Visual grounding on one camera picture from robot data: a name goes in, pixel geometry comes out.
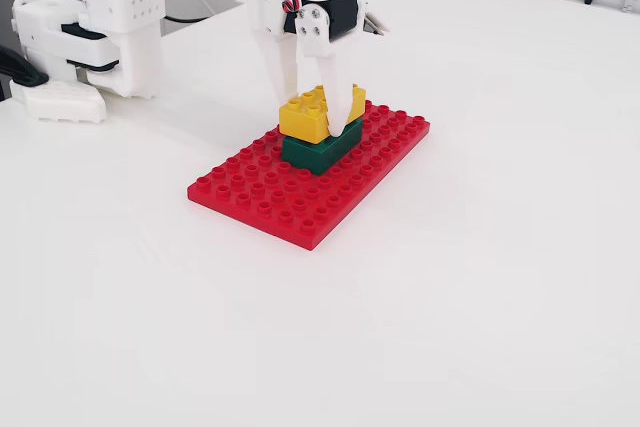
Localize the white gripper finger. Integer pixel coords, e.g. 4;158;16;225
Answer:
251;29;301;105
294;3;352;139

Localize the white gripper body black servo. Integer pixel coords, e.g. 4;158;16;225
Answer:
247;0;369;42

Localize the yellow lego brick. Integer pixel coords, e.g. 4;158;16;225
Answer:
278;84;367;145

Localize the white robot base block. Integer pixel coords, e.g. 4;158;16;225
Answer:
10;0;124;86

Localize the green lego brick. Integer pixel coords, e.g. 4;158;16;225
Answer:
281;119;365;177

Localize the red lego baseplate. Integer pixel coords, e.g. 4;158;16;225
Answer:
187;99;432;252

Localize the white perforated mounting plate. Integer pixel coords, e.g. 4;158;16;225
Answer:
8;79;107;123

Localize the small black camera module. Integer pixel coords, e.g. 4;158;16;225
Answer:
362;10;390;39

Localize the thin black cable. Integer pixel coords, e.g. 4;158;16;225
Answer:
162;14;217;24

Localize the black cable bundle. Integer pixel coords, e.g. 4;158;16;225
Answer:
0;44;50;88

